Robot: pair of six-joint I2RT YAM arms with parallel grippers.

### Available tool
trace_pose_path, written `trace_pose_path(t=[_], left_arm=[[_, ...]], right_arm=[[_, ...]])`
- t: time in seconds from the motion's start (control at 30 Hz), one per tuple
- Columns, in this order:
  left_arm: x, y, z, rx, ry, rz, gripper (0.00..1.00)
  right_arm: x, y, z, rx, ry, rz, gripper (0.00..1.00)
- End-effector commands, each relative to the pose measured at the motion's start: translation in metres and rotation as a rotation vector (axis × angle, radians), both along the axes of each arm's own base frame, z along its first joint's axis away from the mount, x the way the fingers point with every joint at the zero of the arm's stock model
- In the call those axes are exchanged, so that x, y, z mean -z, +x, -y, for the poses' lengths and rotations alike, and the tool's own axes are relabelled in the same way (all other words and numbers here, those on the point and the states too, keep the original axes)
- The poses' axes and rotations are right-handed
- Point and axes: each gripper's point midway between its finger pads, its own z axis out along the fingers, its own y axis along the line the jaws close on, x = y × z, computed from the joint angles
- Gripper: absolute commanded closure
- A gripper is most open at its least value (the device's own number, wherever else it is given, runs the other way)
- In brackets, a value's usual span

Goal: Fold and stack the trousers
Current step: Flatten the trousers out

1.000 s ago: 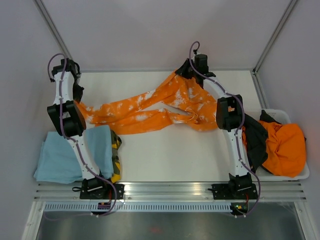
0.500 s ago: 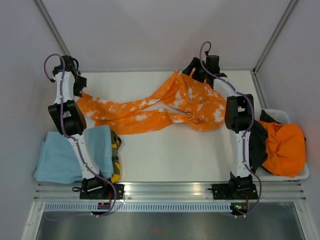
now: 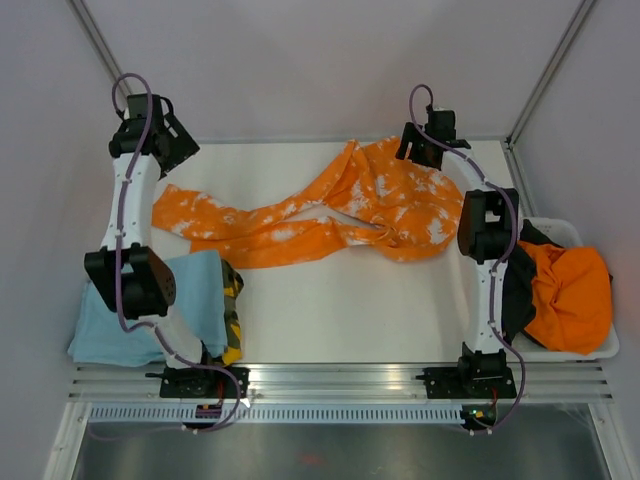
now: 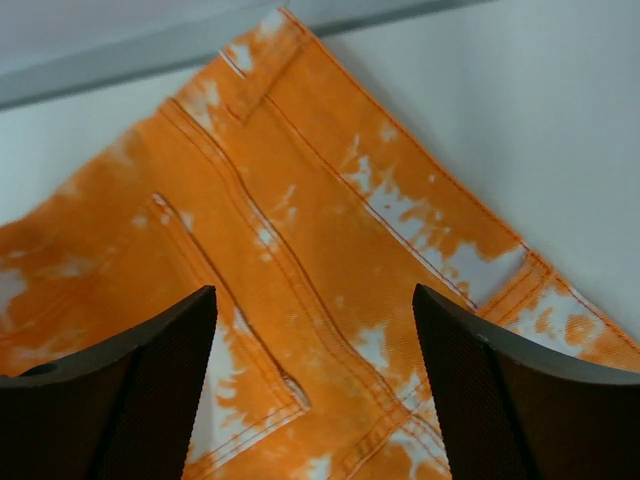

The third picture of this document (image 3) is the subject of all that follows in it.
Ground black garment in basket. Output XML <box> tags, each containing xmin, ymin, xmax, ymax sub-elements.
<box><xmin>499</xmin><ymin>218</ymin><xmax>616</xmax><ymax>351</ymax></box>

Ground right aluminium frame post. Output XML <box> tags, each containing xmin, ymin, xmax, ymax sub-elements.
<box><xmin>505</xmin><ymin>0</ymin><xmax>599</xmax><ymax>150</ymax></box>

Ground white plastic laundry basket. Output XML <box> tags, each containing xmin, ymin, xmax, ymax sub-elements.
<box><xmin>509</xmin><ymin>217</ymin><xmax>621</xmax><ymax>362</ymax></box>

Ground light blue folded trousers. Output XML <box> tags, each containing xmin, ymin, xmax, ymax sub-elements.
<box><xmin>67</xmin><ymin>250</ymin><xmax>228</xmax><ymax>367</ymax></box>

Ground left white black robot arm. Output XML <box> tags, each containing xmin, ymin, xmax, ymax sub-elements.
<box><xmin>84</xmin><ymin>94</ymin><xmax>224</xmax><ymax>398</ymax></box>

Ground orange white tie-dye trousers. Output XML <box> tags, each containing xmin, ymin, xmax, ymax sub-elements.
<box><xmin>152</xmin><ymin>137</ymin><xmax>463</xmax><ymax>269</ymax></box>

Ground left aluminium frame post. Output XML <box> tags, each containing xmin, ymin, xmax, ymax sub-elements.
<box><xmin>65</xmin><ymin>0</ymin><xmax>164</xmax><ymax>154</ymax></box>

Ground aluminium mounting rail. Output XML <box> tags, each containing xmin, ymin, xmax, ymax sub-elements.
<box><xmin>68</xmin><ymin>362</ymin><xmax>613</xmax><ymax>404</ymax></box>

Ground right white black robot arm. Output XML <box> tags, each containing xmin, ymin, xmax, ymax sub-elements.
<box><xmin>396</xmin><ymin>105</ymin><xmax>519</xmax><ymax>400</ymax></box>

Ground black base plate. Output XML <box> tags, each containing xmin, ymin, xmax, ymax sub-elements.
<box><xmin>415</xmin><ymin>367</ymin><xmax>517</xmax><ymax>400</ymax></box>
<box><xmin>145</xmin><ymin>367</ymin><xmax>237</xmax><ymax>399</ymax></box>

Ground camouflage yellow folded trousers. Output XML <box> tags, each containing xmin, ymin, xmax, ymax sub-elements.
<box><xmin>220</xmin><ymin>260</ymin><xmax>244</xmax><ymax>366</ymax></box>

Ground plain orange garment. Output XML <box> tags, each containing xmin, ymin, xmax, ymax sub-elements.
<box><xmin>517</xmin><ymin>239</ymin><xmax>615</xmax><ymax>356</ymax></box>

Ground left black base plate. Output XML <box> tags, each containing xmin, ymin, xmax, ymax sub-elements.
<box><xmin>145</xmin><ymin>367</ymin><xmax>237</xmax><ymax>399</ymax></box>

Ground white slotted cable duct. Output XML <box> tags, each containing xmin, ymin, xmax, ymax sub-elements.
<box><xmin>89</xmin><ymin>402</ymin><xmax>463</xmax><ymax>425</ymax></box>

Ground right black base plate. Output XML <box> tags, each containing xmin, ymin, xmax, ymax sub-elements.
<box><xmin>415</xmin><ymin>367</ymin><xmax>517</xmax><ymax>400</ymax></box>

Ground aluminium frame post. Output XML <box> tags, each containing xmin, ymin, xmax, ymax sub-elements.
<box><xmin>505</xmin><ymin>0</ymin><xmax>599</xmax><ymax>150</ymax></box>
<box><xmin>65</xmin><ymin>0</ymin><xmax>164</xmax><ymax>154</ymax></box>

